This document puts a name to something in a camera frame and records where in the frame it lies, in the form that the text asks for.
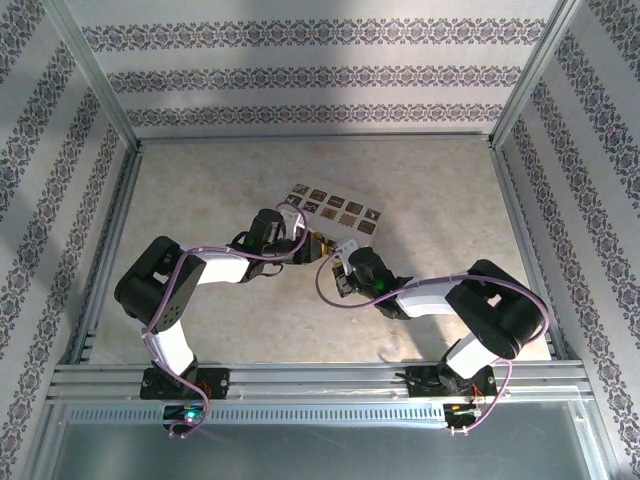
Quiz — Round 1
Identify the white box with picture tiles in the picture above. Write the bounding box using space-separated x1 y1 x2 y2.
282 181 390 249

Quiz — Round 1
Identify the right small circuit board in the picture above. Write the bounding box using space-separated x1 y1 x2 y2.
444 402 485 432

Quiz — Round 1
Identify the small circuit board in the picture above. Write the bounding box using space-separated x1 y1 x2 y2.
163 404 209 432
444 402 485 432

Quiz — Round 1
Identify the left small circuit board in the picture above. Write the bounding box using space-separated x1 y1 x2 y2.
163 404 209 432

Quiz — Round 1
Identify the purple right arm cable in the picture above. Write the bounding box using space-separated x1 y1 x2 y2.
316 252 552 436

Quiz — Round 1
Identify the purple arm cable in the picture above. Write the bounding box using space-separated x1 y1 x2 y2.
316 252 552 436
142 219 311 441

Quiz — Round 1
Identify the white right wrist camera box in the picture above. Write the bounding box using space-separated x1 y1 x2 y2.
333 239 360 267

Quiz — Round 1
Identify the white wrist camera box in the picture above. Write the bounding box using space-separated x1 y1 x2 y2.
275 202 307 236
333 239 360 267

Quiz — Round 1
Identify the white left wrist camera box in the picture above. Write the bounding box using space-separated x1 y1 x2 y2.
275 202 307 236

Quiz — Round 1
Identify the aluminium enclosure frame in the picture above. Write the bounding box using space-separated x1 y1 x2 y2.
42 0 621 480

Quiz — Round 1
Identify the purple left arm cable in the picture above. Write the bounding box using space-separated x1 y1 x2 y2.
142 219 311 441

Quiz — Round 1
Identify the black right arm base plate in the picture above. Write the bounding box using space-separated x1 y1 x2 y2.
406 363 497 402

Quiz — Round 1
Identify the grey slotted cable duct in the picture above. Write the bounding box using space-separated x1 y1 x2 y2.
67 402 447 426

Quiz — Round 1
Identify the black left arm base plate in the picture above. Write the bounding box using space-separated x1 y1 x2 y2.
139 366 232 401

